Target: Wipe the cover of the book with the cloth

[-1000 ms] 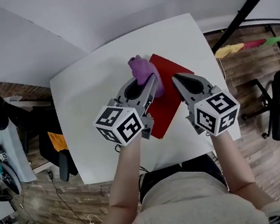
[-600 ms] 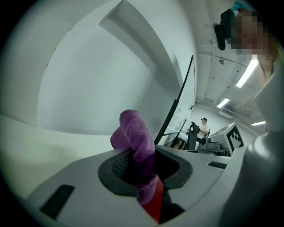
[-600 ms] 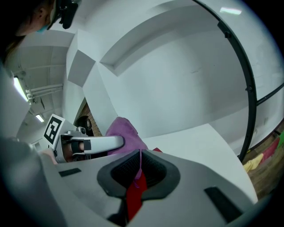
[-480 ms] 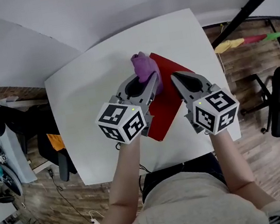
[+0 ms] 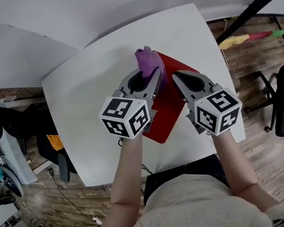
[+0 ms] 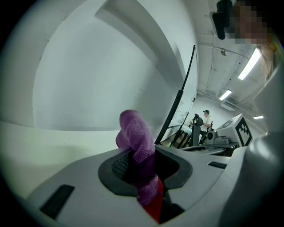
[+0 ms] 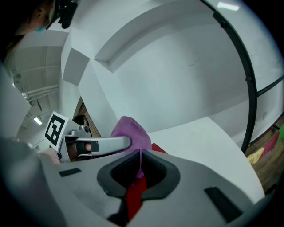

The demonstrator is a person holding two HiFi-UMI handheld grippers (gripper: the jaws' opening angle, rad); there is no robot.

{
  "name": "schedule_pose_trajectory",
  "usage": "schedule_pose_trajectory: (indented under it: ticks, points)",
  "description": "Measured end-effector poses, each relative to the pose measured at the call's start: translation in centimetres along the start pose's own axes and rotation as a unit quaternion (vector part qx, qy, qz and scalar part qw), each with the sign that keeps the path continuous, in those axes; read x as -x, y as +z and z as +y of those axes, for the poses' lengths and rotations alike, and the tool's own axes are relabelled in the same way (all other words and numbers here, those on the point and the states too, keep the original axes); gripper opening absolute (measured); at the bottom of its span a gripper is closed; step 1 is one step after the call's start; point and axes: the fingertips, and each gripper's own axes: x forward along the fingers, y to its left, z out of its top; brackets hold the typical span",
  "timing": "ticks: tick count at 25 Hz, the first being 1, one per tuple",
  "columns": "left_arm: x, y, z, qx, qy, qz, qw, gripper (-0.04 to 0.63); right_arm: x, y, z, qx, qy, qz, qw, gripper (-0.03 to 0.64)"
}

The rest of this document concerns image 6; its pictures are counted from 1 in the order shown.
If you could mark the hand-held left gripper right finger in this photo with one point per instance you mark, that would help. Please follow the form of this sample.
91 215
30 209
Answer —
199 175

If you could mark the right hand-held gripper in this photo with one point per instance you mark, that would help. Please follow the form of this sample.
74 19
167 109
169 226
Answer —
241 133

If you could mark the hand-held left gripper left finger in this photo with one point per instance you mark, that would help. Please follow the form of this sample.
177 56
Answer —
88 188

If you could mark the red book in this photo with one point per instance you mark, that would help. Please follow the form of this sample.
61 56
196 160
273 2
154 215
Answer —
154 206

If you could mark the purple cloth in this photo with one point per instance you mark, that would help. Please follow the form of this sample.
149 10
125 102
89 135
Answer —
137 137

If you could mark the black mesh office chair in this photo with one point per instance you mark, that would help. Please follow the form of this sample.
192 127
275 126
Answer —
196 130

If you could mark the green cloth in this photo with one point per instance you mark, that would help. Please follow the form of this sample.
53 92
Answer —
169 145

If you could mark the white air conditioner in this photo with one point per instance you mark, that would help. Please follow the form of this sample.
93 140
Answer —
229 105

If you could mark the long ceiling light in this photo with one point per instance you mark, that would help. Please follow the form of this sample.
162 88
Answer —
258 117
249 64
225 94

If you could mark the black gas strut rod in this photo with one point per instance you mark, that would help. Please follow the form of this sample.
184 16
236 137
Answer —
175 106

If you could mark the round ceiling fixture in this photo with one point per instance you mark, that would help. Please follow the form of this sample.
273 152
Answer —
224 52

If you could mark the person's head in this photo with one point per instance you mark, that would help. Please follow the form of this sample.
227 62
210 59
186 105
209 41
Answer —
250 20

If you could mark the black head-worn camera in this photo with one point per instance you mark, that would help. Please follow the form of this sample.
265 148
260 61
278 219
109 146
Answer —
220 22

